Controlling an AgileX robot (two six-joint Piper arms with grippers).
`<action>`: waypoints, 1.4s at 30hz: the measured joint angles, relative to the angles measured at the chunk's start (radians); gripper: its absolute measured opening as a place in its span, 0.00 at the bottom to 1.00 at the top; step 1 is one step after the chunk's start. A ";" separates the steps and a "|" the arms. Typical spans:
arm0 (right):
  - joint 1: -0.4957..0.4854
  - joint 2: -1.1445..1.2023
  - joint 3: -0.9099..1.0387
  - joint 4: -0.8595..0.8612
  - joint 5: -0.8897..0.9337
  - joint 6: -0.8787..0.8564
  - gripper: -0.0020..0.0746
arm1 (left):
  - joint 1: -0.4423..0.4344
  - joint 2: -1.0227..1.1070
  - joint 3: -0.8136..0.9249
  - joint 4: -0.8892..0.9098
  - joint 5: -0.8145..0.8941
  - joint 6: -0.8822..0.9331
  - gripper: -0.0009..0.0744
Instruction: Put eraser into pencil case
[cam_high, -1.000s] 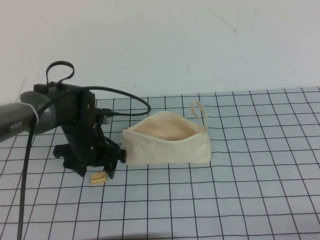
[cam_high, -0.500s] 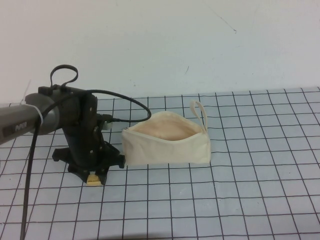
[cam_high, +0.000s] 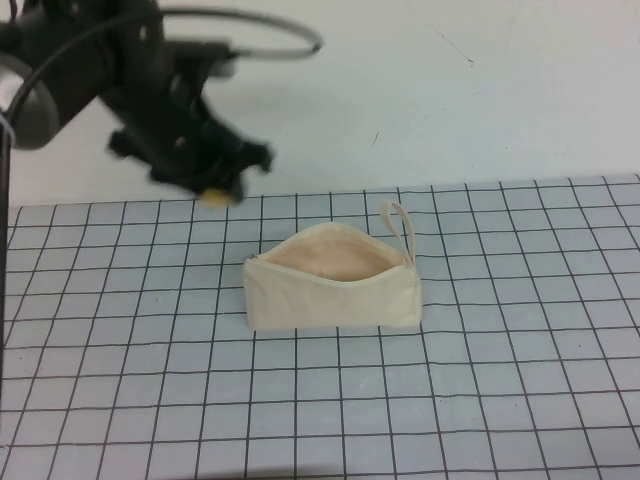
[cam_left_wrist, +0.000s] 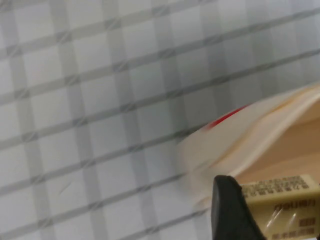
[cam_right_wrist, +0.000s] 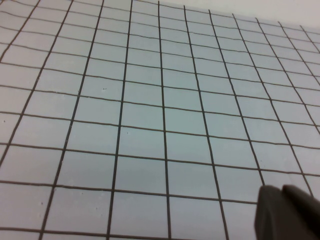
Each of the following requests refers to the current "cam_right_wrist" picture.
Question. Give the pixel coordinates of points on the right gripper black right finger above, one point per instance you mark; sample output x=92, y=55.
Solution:
x=308, y=215

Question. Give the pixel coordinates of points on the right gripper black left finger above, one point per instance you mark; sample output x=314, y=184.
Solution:
x=275, y=220

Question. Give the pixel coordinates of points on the blue-grey grid mat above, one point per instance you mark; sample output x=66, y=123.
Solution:
x=140, y=120

